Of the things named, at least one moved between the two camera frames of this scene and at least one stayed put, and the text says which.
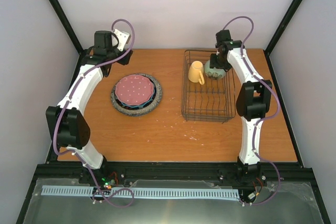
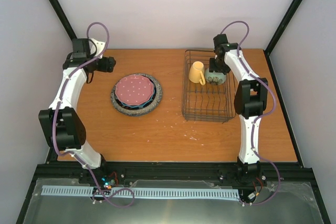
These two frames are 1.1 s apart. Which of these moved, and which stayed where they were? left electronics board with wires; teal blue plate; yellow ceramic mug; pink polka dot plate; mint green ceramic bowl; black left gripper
Moved: black left gripper; mint green ceramic bowl
Stayed: yellow ceramic mug; teal blue plate; pink polka dot plate; left electronics board with wires
